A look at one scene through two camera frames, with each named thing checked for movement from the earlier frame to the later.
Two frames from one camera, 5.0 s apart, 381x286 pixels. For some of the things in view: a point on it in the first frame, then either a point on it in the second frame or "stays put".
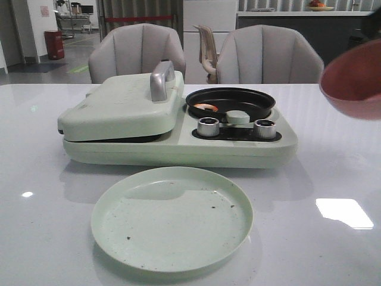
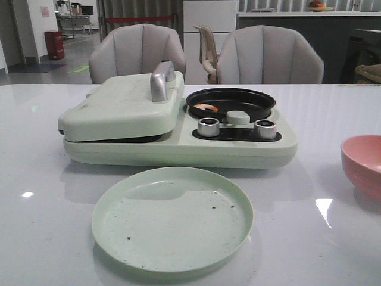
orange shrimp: [206, 106] stays put
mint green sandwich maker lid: [125, 104] stays put
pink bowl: [350, 79] → [361, 157]
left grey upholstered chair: [135, 49] stays put
